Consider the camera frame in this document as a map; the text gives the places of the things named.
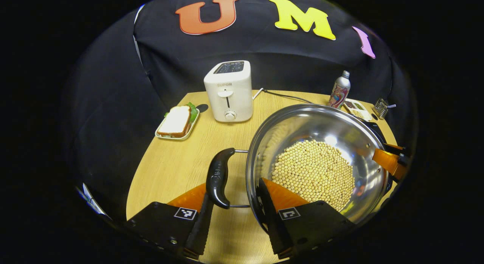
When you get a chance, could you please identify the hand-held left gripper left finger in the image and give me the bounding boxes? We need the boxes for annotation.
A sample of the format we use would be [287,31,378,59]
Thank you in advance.
[125,183,214,259]

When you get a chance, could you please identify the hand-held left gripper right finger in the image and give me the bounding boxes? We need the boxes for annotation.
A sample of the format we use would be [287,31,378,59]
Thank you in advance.
[258,178,356,259]

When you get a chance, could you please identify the steel pot with black handle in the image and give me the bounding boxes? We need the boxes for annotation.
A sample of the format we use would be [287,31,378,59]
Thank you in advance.
[206,104,390,234]

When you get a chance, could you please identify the soybeans in pot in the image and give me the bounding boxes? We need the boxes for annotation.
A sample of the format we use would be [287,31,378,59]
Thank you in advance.
[271,139,356,212]

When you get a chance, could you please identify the white divided dish of beans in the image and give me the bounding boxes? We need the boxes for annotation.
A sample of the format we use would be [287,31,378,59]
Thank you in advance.
[343,99,373,121]

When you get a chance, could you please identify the silver bottle with colourful label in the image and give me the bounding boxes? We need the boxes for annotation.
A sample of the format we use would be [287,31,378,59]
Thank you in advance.
[327,70,351,109]

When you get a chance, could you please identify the sandwich with lettuce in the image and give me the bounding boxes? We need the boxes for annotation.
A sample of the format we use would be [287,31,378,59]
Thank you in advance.
[157,102,198,138]

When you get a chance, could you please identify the white toaster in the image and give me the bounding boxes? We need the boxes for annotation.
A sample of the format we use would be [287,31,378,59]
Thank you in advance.
[203,60,254,123]

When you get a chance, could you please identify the black backdrop cloth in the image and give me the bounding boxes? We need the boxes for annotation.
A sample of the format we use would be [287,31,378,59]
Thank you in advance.
[72,0,416,219]

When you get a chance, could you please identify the small wire basket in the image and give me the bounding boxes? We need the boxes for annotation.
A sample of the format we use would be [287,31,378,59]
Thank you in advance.
[372,98,390,120]

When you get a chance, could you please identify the toaster power cable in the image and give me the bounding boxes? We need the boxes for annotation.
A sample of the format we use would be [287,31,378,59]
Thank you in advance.
[252,88,314,104]

